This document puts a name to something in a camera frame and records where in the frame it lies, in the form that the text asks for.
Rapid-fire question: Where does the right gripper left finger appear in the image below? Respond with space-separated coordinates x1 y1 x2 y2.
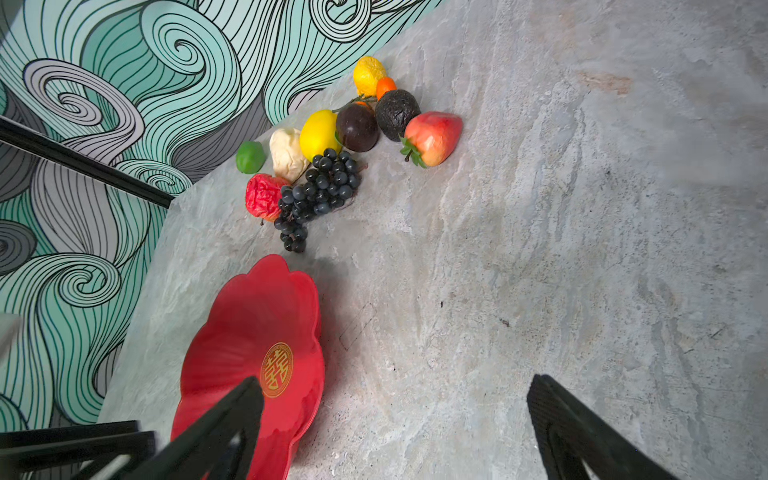
127 376 264 479

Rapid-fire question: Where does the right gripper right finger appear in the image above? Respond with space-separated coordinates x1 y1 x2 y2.
527 374 675 480

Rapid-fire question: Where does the red flower-shaped bowl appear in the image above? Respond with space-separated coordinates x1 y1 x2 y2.
171 255 325 479

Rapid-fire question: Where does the red apple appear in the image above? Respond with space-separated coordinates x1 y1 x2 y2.
245 173 291 222

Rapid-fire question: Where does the dark avocado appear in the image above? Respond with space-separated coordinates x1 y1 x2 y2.
375 89 421 142

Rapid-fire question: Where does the green lime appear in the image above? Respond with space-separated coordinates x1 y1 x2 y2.
235 141 266 175

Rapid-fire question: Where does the black grape bunch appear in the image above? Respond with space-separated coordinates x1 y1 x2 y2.
275 149 362 253

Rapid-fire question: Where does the yellow lemon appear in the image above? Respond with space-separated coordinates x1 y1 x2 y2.
299 109 342 161

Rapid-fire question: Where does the dark purple plum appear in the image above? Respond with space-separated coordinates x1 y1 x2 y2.
336 102 380 152

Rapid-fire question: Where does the small yellow citrus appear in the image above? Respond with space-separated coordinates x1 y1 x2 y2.
353 56 388 97

